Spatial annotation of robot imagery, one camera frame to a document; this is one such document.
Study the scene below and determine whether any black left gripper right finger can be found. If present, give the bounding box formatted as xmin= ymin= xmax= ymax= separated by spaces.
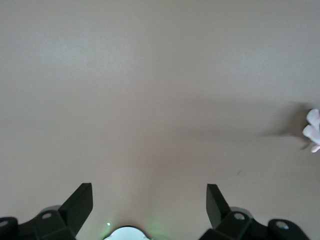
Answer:
xmin=199 ymin=183 xmax=271 ymax=240

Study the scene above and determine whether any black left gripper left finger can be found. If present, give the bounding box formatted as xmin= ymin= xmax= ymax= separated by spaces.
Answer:
xmin=18 ymin=182 xmax=94 ymax=240

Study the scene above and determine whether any small pale pink plush dog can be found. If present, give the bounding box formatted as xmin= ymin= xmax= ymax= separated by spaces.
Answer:
xmin=302 ymin=108 xmax=320 ymax=154

